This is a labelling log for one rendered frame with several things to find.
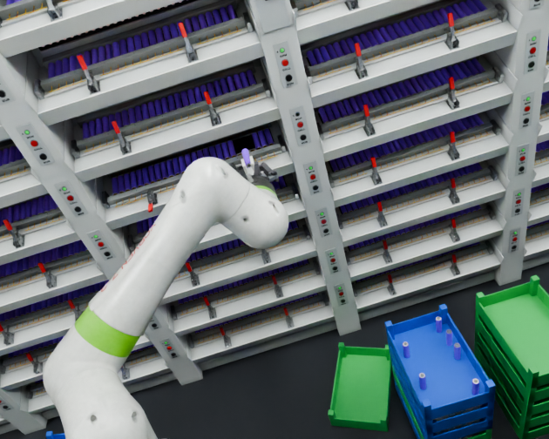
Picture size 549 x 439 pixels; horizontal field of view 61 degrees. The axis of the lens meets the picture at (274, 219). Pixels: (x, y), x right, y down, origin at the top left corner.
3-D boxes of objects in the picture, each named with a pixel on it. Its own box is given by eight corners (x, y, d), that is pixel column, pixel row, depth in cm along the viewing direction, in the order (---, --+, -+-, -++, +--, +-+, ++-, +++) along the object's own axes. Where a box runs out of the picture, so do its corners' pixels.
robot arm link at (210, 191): (141, 321, 97) (145, 344, 86) (91, 294, 92) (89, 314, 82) (242, 177, 98) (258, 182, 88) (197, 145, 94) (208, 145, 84)
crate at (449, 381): (495, 400, 131) (496, 385, 126) (425, 422, 131) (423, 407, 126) (445, 319, 154) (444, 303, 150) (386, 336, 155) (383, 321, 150)
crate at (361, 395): (388, 431, 163) (386, 421, 158) (331, 425, 170) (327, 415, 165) (392, 356, 185) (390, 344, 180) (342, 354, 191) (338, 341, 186)
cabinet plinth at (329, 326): (515, 273, 200) (516, 264, 197) (27, 426, 203) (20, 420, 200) (494, 248, 213) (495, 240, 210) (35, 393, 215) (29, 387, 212)
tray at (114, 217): (295, 172, 147) (291, 151, 139) (111, 230, 148) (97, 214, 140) (279, 126, 158) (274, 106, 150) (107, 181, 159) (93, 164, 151)
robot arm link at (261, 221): (267, 268, 94) (304, 229, 91) (217, 234, 89) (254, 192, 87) (260, 236, 107) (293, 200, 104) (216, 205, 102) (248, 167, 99)
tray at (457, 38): (513, 43, 135) (527, 1, 123) (312, 109, 136) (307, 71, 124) (479, 4, 146) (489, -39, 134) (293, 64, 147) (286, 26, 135)
